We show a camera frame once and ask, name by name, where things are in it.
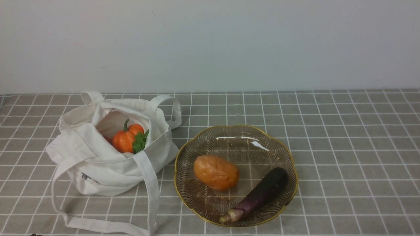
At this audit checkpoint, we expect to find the orange toy pumpkin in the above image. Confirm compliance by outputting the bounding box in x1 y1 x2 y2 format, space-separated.
112 119 149 154

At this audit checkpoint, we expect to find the white cloth tote bag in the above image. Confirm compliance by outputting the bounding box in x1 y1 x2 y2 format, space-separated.
45 91 182 236

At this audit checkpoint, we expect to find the orange brown potato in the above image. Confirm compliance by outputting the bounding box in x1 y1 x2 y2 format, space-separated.
193 154 240 192

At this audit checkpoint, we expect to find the ribbed glass bowl gold rim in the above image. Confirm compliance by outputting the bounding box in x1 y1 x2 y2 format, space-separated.
174 125 298 227

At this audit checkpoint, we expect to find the purple eggplant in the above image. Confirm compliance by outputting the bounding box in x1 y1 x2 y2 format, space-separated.
220 167 289 224

